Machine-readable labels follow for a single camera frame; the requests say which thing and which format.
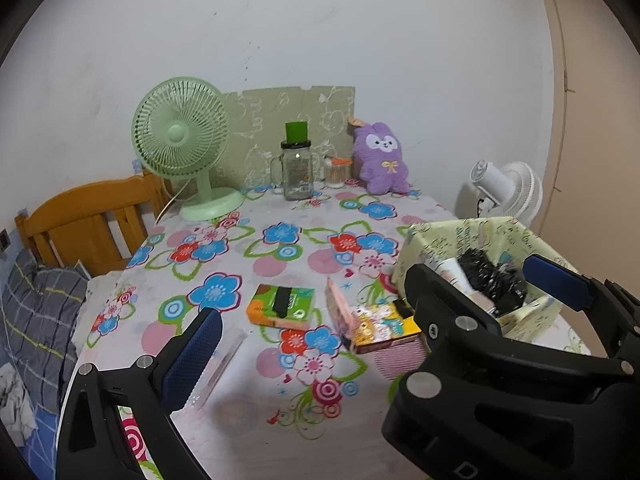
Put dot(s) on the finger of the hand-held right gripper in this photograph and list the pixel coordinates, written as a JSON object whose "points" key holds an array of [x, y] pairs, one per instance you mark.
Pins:
{"points": [[440, 300], [555, 277]]}

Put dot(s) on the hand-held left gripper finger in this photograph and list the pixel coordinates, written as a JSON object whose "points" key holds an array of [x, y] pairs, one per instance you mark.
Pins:
{"points": [[192, 355]]}

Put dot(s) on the white foam block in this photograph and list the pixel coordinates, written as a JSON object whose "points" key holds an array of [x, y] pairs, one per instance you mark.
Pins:
{"points": [[452, 272]]}

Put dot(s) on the clear plastic packaging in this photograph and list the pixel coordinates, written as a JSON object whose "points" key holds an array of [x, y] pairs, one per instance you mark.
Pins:
{"points": [[222, 365]]}

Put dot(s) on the black plastic bag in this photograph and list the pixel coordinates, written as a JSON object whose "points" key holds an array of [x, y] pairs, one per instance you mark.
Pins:
{"points": [[487, 275]]}

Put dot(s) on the yellow cartoon tissue pack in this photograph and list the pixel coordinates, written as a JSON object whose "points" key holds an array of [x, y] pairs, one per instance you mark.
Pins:
{"points": [[385, 327]]}

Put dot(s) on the yellow-green patterned storage box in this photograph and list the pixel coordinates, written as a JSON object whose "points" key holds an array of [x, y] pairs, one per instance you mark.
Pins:
{"points": [[450, 235]]}

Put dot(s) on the green orange tissue pack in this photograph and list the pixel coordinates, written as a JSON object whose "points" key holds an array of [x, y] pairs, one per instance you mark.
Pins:
{"points": [[265, 305]]}

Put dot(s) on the pink packet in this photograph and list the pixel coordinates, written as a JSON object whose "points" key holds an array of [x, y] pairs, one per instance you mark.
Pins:
{"points": [[337, 310]]}

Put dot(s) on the white fan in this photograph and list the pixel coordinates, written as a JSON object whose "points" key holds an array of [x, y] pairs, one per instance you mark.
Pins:
{"points": [[522, 192]]}

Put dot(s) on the beige door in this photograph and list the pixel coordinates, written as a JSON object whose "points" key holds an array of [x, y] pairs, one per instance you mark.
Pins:
{"points": [[590, 160]]}

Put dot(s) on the purple plush bunny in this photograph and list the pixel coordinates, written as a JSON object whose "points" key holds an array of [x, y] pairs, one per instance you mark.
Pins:
{"points": [[382, 170]]}

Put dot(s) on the floral tablecloth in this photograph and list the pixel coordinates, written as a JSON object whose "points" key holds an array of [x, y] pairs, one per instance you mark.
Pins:
{"points": [[280, 240]]}

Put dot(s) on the grey plaid pillow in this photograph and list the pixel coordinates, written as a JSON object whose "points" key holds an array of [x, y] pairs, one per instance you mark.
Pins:
{"points": [[40, 320]]}

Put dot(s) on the cotton swab container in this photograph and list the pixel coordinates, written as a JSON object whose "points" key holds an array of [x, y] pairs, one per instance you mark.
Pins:
{"points": [[337, 175]]}

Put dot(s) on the blue checked bedsheet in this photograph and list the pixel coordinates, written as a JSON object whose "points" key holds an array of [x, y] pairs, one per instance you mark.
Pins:
{"points": [[40, 440]]}

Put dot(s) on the white crumpled cloth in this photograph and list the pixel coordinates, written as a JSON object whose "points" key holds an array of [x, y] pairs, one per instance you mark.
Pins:
{"points": [[15, 400]]}

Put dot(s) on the glass jar mug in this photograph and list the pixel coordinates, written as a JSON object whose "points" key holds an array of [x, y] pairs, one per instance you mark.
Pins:
{"points": [[300, 175]]}

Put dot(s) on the wooden bed headboard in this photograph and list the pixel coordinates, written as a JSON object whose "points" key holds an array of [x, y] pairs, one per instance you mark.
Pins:
{"points": [[75, 205]]}

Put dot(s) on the green plastic cup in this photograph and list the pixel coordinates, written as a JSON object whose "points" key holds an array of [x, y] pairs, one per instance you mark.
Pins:
{"points": [[296, 131]]}

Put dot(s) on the green desk fan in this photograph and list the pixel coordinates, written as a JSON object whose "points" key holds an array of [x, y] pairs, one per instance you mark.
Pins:
{"points": [[175, 132]]}

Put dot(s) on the green patterned board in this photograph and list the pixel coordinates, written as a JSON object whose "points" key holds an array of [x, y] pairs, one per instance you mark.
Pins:
{"points": [[260, 110]]}

